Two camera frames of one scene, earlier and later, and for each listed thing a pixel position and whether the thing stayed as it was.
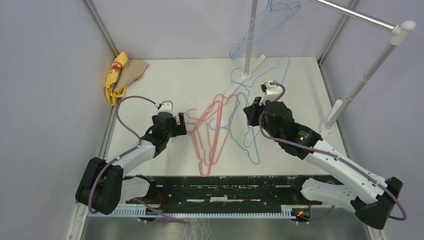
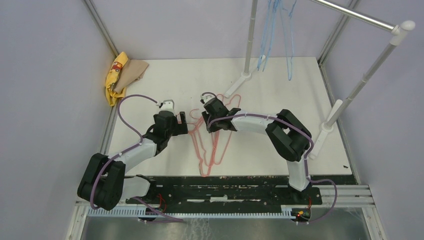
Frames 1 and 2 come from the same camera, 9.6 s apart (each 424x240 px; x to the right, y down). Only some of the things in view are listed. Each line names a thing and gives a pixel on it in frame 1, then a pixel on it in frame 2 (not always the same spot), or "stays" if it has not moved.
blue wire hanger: [272, 19] → [267, 33]
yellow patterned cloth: [113, 94] stays
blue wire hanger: [248, 86] → [271, 18]
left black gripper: [179, 129] stays
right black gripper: [253, 110] → [211, 128]
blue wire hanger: [230, 121] → [286, 21]
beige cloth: [132, 70] stays
